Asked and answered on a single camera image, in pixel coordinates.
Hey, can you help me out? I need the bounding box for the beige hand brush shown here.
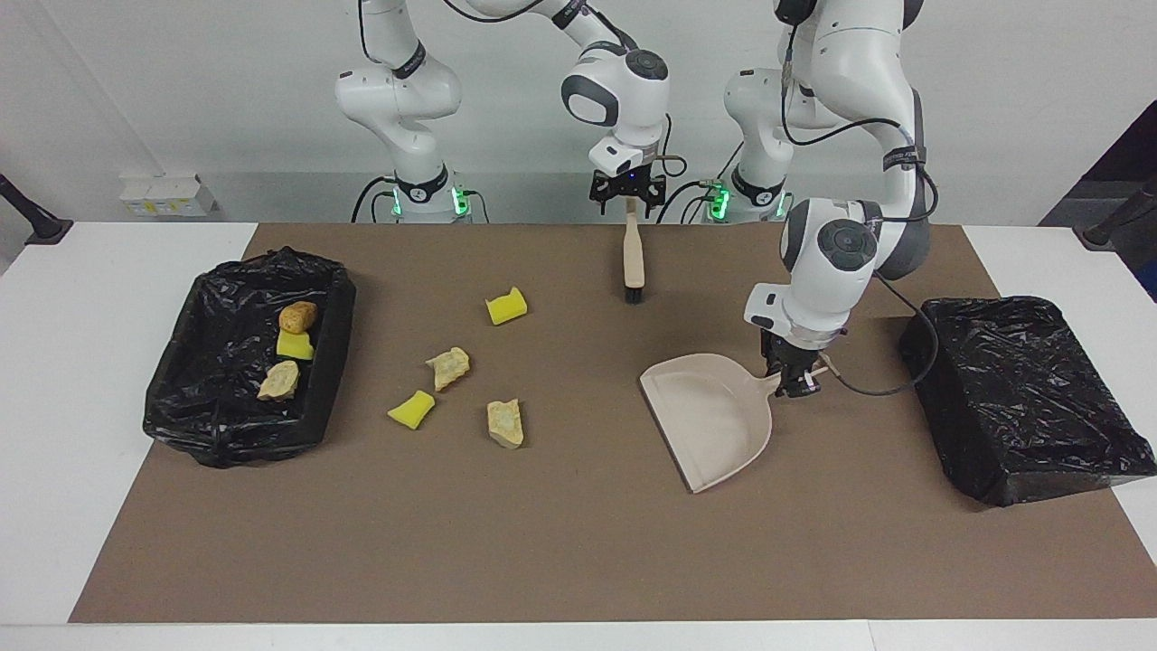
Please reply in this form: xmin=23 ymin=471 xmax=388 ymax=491
xmin=623 ymin=201 xmax=646 ymax=303

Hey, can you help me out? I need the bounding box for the beige plastic dustpan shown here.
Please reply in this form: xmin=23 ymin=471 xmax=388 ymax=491
xmin=639 ymin=353 xmax=828 ymax=495

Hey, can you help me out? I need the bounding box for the beige foam chunk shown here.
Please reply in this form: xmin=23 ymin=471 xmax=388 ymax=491
xmin=426 ymin=346 xmax=472 ymax=393
xmin=485 ymin=398 xmax=526 ymax=450
xmin=257 ymin=360 xmax=300 ymax=401

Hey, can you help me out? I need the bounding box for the bin wrapped in black bag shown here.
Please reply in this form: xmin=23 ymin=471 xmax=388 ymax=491
xmin=898 ymin=295 xmax=1157 ymax=508

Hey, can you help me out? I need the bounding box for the open bin with black bag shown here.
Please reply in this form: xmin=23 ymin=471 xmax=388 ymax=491
xmin=142 ymin=246 xmax=357 ymax=469

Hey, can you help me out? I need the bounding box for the brown table mat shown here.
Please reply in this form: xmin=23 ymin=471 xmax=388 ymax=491
xmin=68 ymin=222 xmax=1157 ymax=625

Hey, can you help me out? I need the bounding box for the black stand foot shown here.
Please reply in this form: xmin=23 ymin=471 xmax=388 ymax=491
xmin=0 ymin=172 xmax=75 ymax=247
xmin=1074 ymin=176 xmax=1157 ymax=252

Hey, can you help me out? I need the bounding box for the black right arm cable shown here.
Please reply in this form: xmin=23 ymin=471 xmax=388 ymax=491
xmin=357 ymin=0 xmax=688 ymax=179

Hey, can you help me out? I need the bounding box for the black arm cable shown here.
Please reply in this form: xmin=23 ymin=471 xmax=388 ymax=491
xmin=357 ymin=0 xmax=688 ymax=179
xmin=777 ymin=0 xmax=941 ymax=399

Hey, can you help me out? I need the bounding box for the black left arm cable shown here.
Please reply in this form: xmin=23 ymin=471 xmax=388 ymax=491
xmin=777 ymin=0 xmax=941 ymax=399

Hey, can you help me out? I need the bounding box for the white wall socket box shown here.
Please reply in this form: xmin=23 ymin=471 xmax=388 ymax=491
xmin=119 ymin=174 xmax=218 ymax=218

